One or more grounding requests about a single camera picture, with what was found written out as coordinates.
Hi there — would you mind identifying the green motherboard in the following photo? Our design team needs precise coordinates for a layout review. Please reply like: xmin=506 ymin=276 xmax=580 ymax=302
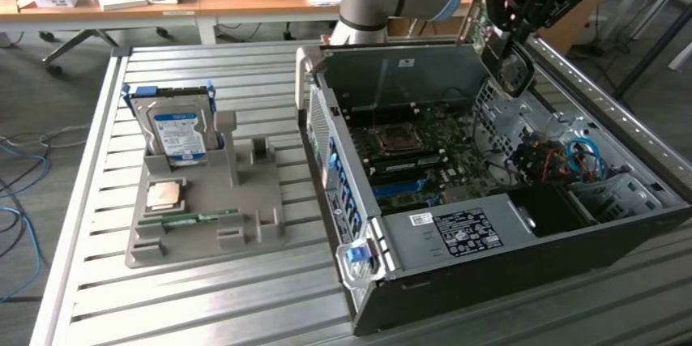
xmin=346 ymin=102 xmax=520 ymax=217

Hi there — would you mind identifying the grey power supply unit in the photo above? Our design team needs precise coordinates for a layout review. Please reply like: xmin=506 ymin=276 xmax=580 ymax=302
xmin=378 ymin=194 xmax=540 ymax=276

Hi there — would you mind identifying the black open PC case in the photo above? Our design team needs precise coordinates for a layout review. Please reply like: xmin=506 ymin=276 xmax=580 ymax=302
xmin=295 ymin=31 xmax=692 ymax=337

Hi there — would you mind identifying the multicoloured power wire bundle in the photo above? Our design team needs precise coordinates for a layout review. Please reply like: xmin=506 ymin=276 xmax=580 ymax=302
xmin=511 ymin=139 xmax=575 ymax=184

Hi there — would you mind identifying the black partition post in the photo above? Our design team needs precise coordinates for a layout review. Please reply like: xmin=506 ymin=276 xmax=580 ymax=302
xmin=614 ymin=9 xmax=692 ymax=100

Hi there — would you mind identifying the white floor cable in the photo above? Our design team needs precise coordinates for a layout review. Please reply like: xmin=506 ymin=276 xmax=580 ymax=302
xmin=3 ymin=124 xmax=92 ymax=149

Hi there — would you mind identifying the white furniture foot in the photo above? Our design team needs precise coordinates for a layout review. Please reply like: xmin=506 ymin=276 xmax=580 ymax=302
xmin=667 ymin=44 xmax=692 ymax=71

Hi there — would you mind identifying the black Nvidia graphics card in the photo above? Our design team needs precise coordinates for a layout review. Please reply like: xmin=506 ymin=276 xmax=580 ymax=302
xmin=456 ymin=0 xmax=538 ymax=99

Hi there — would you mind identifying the grey parts rack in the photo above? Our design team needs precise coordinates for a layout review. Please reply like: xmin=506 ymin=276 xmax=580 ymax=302
xmin=123 ymin=110 xmax=291 ymax=269

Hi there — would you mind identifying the blue SATA wire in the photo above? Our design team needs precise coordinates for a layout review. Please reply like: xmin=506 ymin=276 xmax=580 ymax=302
xmin=564 ymin=138 xmax=608 ymax=182

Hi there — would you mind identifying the black floor object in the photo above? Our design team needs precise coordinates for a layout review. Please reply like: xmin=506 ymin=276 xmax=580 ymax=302
xmin=567 ymin=43 xmax=607 ymax=58

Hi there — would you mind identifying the blue floor cable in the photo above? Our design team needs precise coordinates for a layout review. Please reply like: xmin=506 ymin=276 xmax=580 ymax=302
xmin=0 ymin=206 xmax=46 ymax=305
xmin=0 ymin=135 xmax=54 ymax=199

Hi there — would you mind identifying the silver CPU chip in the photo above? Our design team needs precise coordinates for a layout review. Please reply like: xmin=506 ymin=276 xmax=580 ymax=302
xmin=144 ymin=180 xmax=183 ymax=211

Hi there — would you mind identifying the perforated silver disk bay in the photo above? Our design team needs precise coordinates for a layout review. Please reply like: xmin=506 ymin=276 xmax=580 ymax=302
xmin=471 ymin=74 xmax=547 ymax=160

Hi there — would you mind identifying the green RAM stick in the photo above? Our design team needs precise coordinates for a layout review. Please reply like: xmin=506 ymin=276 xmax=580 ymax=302
xmin=138 ymin=207 xmax=243 ymax=229
xmin=375 ymin=156 xmax=448 ymax=175

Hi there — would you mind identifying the blue expansion slot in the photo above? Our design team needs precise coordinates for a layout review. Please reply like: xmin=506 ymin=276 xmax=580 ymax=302
xmin=371 ymin=178 xmax=428 ymax=199

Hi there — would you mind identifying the metal CPU socket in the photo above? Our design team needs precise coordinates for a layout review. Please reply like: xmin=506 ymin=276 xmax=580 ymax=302
xmin=370 ymin=122 xmax=428 ymax=156

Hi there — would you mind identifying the hard disk in blue caddy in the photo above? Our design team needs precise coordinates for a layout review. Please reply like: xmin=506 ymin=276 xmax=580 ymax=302
xmin=122 ymin=80 xmax=220 ymax=169

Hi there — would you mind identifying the wooden cabinet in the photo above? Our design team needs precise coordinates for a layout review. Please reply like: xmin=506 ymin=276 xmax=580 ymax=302
xmin=459 ymin=0 xmax=632 ymax=55

